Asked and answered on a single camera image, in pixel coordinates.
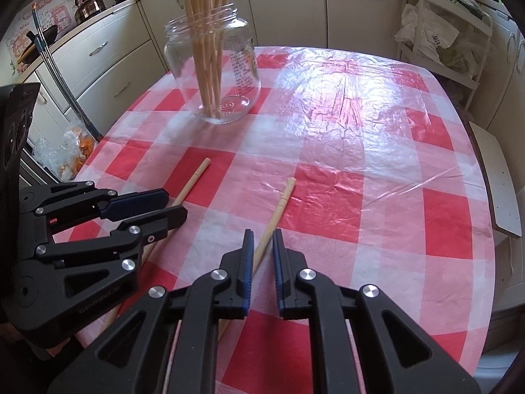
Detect clear glass jar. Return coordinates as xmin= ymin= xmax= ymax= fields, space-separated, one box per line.
xmin=164 ymin=4 xmax=262 ymax=126

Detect metal kettle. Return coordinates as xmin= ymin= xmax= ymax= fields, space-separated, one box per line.
xmin=74 ymin=0 xmax=106 ymax=25

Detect pink patterned wall sticker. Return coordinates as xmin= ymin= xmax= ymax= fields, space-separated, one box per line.
xmin=0 ymin=0 xmax=107 ymax=78

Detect long wooden chopstick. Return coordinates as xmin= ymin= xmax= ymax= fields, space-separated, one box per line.
xmin=217 ymin=177 xmax=297 ymax=339
xmin=100 ymin=158 xmax=212 ymax=331

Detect white stool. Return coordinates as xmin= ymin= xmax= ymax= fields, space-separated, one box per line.
xmin=467 ymin=121 xmax=522 ymax=239

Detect white storage cart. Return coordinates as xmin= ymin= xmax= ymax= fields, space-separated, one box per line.
xmin=396 ymin=0 xmax=495 ymax=111

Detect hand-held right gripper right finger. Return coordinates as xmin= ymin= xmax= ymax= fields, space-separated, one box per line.
xmin=271 ymin=229 xmax=482 ymax=394

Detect silver mop pole blue grip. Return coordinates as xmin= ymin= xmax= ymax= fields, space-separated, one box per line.
xmin=35 ymin=35 xmax=97 ymax=134
xmin=31 ymin=3 xmax=105 ymax=140

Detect bag of green vegetables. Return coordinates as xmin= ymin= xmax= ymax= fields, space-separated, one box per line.
xmin=439 ymin=35 xmax=480 ymax=75

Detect cream drawer cabinet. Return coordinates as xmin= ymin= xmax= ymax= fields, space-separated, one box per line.
xmin=35 ymin=0 xmax=169 ymax=136

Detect red checked plastic tablecloth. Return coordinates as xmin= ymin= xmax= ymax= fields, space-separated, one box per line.
xmin=74 ymin=45 xmax=497 ymax=394

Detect clear bag of oranges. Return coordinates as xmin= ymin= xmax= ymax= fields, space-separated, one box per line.
xmin=33 ymin=125 xmax=99 ymax=181

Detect white plastic bag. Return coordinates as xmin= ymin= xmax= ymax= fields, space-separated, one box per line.
xmin=394 ymin=3 xmax=460 ymax=64

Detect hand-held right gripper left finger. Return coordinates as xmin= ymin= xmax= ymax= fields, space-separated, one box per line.
xmin=47 ymin=229 xmax=255 ymax=394

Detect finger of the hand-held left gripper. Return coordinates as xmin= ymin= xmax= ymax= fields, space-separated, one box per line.
xmin=35 ymin=206 xmax=188 ymax=271
xmin=20 ymin=181 xmax=170 ymax=221

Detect cream cabinet curved handles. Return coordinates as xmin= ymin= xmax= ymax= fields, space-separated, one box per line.
xmin=472 ymin=8 xmax=525 ymax=132

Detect cream cabinet doors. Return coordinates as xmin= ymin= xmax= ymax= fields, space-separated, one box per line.
xmin=137 ymin=0 xmax=407 ymax=50

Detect bundle of wooden chopsticks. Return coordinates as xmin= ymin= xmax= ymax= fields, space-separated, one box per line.
xmin=180 ymin=0 xmax=234 ymax=119

